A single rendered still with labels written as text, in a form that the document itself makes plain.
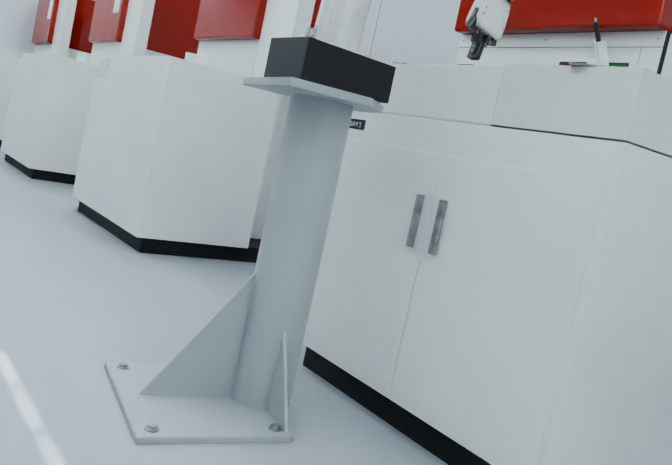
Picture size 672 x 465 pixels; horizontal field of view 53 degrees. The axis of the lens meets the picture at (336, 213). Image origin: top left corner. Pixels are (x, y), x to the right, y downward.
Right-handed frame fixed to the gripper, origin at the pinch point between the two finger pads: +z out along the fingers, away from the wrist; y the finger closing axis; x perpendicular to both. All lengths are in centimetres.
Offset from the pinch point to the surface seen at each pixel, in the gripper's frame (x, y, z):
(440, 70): -6.5, 3.1, 6.9
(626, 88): 47.0, 2.5, 9.2
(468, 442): 29, -15, 90
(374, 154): -25.3, -1.7, 31.0
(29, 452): -2, 68, 117
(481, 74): 8.0, 2.9, 7.5
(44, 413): -19, 62, 116
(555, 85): 30.2, 2.5, 9.3
